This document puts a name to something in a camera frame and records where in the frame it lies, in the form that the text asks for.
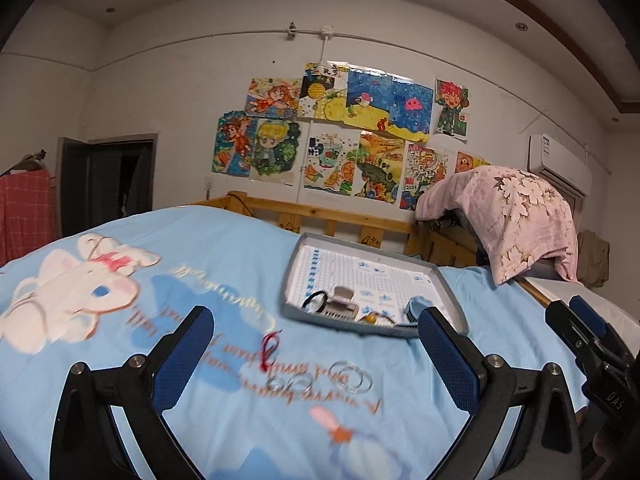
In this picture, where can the person's right hand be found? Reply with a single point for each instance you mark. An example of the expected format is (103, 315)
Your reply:
(600, 450)

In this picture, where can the red plaid cloth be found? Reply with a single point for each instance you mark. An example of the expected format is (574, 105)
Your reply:
(25, 210)

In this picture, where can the grey shallow tray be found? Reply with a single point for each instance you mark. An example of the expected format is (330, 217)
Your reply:
(380, 280)

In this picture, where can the silver hair clip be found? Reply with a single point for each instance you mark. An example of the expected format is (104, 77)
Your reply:
(342, 305)

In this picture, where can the wooden side bed rail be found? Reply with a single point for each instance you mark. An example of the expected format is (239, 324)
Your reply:
(532, 290)

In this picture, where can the beige hanging garment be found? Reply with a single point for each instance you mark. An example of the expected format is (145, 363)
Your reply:
(595, 260)

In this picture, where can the wooden headboard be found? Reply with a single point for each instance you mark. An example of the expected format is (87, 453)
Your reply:
(320, 217)

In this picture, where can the blue printed blanket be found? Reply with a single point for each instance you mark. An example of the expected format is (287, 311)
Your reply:
(225, 425)

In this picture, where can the black clothes hanger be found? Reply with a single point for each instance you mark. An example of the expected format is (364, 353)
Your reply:
(37, 157)

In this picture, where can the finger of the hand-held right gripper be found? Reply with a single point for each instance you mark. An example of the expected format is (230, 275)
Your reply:
(592, 317)
(575, 342)

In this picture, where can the white air conditioner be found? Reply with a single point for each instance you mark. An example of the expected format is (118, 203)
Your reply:
(560, 160)

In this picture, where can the pink floral cloth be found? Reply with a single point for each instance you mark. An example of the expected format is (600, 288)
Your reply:
(520, 210)

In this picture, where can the group of wall drawings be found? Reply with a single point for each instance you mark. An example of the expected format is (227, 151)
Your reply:
(385, 100)

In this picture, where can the small white wall bracket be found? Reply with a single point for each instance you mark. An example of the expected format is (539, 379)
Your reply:
(291, 31)

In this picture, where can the white wall socket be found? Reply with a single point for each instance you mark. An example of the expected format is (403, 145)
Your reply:
(209, 184)

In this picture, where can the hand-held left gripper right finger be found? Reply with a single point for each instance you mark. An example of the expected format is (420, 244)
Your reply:
(450, 360)

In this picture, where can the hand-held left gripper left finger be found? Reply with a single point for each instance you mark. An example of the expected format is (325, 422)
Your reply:
(182, 360)

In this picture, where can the dark doorway frame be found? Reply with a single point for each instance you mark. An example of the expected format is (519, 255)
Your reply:
(100, 185)

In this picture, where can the white mattress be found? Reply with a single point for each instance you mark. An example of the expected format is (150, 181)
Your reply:
(555, 287)

